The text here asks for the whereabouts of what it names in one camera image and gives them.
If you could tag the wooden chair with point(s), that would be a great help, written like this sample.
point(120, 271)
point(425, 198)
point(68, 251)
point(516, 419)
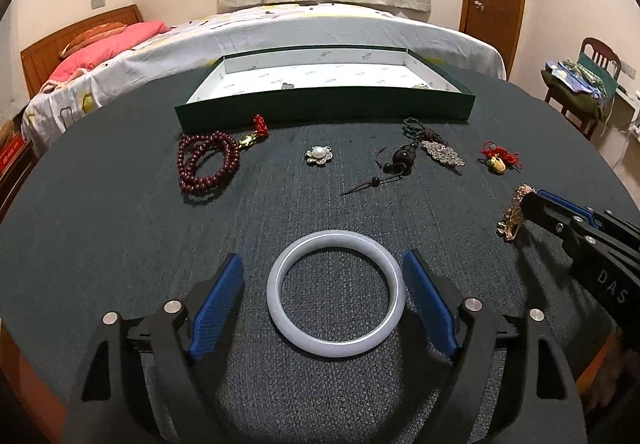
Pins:
point(600, 49)

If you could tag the wall outlet plate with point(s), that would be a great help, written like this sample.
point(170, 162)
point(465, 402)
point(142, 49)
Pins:
point(97, 2)

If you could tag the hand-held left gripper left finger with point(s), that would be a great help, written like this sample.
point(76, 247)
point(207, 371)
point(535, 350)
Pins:
point(220, 304)

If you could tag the orange patterned pillow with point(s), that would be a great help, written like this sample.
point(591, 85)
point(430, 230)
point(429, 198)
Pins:
point(90, 37)

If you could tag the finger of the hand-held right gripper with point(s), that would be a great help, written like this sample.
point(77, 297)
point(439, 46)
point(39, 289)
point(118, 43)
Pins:
point(550, 219)
point(565, 204)

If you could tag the pearl flower brooch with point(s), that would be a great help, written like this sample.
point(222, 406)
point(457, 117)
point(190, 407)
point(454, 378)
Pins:
point(318, 154)

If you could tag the silver rhinestone brooch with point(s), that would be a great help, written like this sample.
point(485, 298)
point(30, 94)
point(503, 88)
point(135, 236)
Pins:
point(442, 154)

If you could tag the gold filigree brooch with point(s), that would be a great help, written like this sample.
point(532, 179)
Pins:
point(422, 86)

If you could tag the red knot gold charm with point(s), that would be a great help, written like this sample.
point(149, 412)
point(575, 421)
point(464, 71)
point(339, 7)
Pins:
point(495, 163)

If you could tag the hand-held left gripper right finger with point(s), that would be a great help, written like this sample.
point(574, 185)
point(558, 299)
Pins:
point(430, 304)

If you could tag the pile of clothes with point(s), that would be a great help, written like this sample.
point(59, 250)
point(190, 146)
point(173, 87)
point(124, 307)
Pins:
point(575, 84)

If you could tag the pink pillow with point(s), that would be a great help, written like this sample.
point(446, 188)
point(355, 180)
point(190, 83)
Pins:
point(110, 44)

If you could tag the red box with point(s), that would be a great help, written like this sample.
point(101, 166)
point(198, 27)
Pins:
point(10, 152)

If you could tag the bed with printed sheet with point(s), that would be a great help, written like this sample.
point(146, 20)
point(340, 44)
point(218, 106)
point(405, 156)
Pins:
point(300, 32)

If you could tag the wooden headboard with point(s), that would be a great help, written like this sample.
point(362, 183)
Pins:
point(45, 54)

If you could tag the gold pearl cluster brooch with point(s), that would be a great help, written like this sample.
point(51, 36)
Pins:
point(512, 219)

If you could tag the green box with white lining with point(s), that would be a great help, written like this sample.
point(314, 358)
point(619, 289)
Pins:
point(325, 112)

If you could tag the pale jade bangle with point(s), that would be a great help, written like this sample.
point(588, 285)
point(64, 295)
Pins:
point(272, 294)

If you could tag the red tassel gold charm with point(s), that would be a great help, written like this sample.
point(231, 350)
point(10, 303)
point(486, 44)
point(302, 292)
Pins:
point(260, 124)

